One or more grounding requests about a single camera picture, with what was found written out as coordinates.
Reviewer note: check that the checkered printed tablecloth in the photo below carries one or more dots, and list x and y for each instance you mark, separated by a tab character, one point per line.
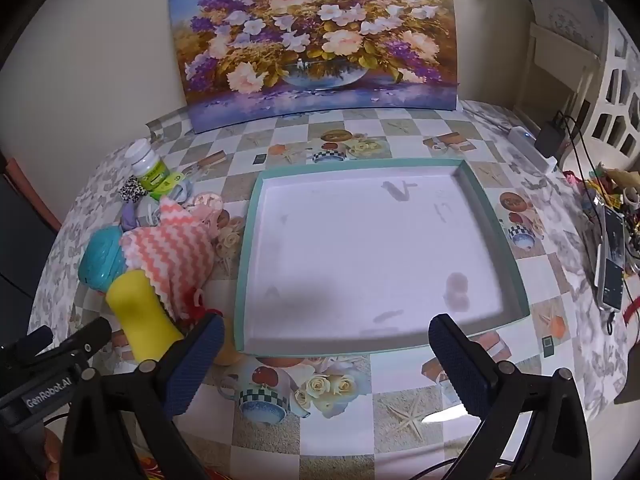
350	430

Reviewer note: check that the black power adapter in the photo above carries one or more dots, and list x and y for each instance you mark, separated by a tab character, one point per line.
549	136

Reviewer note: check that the pile of small clutter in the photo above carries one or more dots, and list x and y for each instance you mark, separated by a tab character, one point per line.
607	180

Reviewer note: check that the green tissue packet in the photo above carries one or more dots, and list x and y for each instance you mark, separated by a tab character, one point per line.
169	185

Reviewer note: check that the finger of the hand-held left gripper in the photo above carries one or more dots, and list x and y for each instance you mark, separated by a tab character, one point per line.
27	342
87	337

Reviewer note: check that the dark cabinet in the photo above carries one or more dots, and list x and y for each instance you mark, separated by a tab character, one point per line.
20	240

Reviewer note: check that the white power strip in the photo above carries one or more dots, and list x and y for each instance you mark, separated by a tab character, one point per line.
530	147

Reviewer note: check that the teal-rimmed white box lid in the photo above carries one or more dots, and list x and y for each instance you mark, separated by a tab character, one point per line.
370	250

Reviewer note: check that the yellow sponge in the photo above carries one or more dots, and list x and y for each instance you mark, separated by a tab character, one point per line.
137	310

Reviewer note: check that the floral canvas painting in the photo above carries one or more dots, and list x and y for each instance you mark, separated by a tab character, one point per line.
310	35

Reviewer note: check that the person's left hand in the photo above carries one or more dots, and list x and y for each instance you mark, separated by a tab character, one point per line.
52	455

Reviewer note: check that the white wooden chair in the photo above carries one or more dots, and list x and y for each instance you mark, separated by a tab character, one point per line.
555	50

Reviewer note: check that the white pill bottle green label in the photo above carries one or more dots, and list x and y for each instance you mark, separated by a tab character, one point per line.
145	160

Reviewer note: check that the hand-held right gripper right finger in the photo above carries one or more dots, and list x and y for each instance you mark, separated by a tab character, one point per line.
460	370

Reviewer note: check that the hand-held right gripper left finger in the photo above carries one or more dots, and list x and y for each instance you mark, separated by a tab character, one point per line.
195	365

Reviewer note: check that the pink floral fabric scrunchie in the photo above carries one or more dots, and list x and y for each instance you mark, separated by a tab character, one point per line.
207	210

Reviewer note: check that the leopard print scrunchie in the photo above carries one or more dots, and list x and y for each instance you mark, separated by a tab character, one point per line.
131	190

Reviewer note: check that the pink white zigzag cloth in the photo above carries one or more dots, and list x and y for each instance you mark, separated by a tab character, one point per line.
170	255

